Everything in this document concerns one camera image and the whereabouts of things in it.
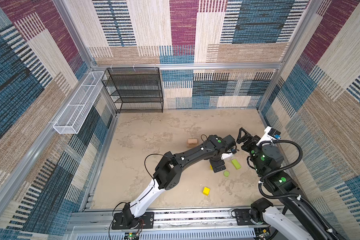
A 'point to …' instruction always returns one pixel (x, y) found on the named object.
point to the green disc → (226, 173)
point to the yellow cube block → (206, 191)
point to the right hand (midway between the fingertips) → (246, 134)
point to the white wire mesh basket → (71, 121)
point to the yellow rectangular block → (211, 167)
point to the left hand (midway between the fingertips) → (215, 160)
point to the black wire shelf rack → (135, 89)
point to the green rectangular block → (236, 163)
